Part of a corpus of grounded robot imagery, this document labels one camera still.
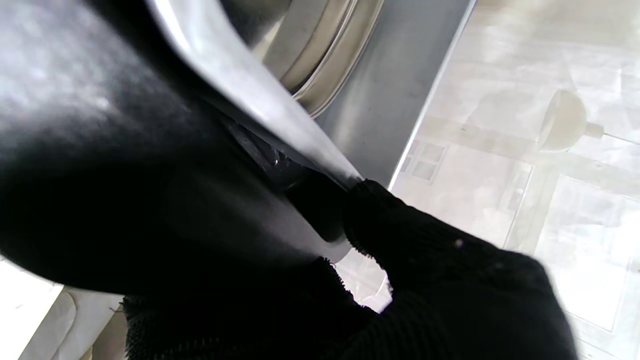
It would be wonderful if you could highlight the silver rectangular baking tin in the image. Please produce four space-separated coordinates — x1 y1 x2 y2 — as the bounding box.
145 0 477 192

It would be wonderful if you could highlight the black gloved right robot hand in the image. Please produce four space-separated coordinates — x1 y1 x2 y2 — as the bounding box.
121 179 582 360

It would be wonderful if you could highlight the black patterned baking tray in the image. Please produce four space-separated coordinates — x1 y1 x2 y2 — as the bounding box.
0 0 353 297

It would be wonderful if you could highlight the oval stainless steel plate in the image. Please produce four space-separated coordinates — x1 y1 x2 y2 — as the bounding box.
250 0 387 119

